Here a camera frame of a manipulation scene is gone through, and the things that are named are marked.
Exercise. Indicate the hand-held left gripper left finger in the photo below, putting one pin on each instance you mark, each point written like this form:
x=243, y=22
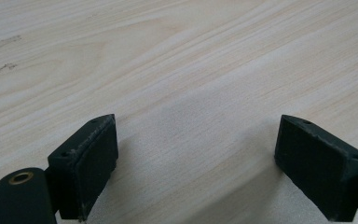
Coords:
x=87, y=168

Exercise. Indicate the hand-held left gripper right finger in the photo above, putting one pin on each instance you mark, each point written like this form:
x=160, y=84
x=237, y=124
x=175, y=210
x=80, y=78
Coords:
x=317, y=168

